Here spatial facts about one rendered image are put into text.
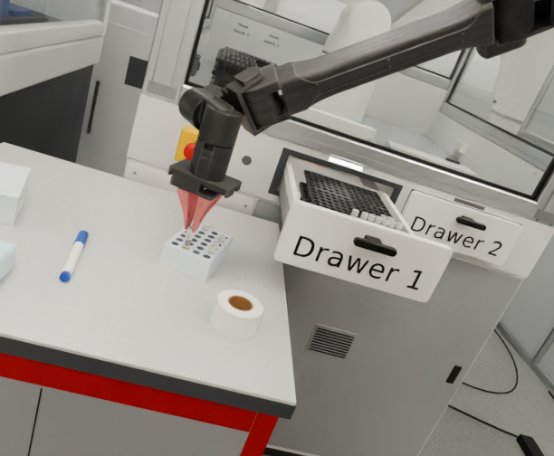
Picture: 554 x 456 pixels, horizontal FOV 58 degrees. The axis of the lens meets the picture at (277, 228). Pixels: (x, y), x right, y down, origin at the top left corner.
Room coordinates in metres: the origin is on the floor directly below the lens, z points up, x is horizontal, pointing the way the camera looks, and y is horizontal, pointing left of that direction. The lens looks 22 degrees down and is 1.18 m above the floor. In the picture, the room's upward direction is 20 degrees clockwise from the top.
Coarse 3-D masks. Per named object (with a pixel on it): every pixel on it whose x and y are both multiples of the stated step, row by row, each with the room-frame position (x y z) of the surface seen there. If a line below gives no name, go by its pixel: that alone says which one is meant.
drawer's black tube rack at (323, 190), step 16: (320, 176) 1.08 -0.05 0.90; (304, 192) 1.03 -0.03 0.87; (320, 192) 0.97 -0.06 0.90; (336, 192) 1.01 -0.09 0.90; (352, 192) 1.05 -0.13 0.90; (368, 192) 1.10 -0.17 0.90; (336, 208) 0.90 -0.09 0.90; (352, 208) 0.94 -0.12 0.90; (368, 208) 0.98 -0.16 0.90; (384, 208) 1.02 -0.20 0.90
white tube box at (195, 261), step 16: (192, 224) 0.84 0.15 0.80; (176, 240) 0.75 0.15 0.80; (192, 240) 0.78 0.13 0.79; (208, 240) 0.80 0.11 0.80; (224, 240) 0.82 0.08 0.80; (176, 256) 0.73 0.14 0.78; (192, 256) 0.73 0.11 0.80; (208, 256) 0.74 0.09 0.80; (224, 256) 0.83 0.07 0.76; (192, 272) 0.73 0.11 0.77; (208, 272) 0.73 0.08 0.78
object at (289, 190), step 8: (288, 168) 1.08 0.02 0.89; (296, 168) 1.12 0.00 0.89; (304, 168) 1.13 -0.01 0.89; (288, 176) 1.03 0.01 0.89; (296, 176) 1.13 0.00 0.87; (304, 176) 1.13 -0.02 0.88; (328, 176) 1.14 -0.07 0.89; (280, 184) 1.09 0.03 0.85; (288, 184) 1.00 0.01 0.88; (296, 184) 1.13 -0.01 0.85; (352, 184) 1.15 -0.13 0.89; (280, 192) 1.05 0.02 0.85; (288, 192) 0.96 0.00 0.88; (296, 192) 0.93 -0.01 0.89; (376, 192) 1.16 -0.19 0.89; (280, 200) 1.01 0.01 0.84; (288, 200) 0.93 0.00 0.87; (384, 200) 1.13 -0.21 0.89; (288, 208) 0.89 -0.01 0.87; (392, 208) 1.07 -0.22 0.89; (392, 216) 1.05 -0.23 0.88; (400, 216) 1.02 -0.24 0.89; (408, 232) 0.94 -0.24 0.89
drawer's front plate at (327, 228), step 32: (288, 224) 0.77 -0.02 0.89; (320, 224) 0.78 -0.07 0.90; (352, 224) 0.79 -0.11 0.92; (288, 256) 0.77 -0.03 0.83; (320, 256) 0.78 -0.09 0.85; (352, 256) 0.79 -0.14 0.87; (384, 256) 0.80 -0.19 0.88; (416, 256) 0.81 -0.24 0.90; (448, 256) 0.82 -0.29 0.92; (384, 288) 0.80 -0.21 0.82
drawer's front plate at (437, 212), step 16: (416, 192) 1.14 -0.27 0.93; (416, 208) 1.14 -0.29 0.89; (432, 208) 1.15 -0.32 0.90; (448, 208) 1.15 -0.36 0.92; (464, 208) 1.16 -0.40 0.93; (416, 224) 1.15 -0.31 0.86; (432, 224) 1.15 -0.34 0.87; (448, 224) 1.16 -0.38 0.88; (496, 224) 1.18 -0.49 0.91; (512, 224) 1.18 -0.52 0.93; (432, 240) 1.15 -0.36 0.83; (496, 240) 1.18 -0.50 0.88; (512, 240) 1.19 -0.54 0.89; (480, 256) 1.18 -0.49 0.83; (496, 256) 1.18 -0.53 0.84
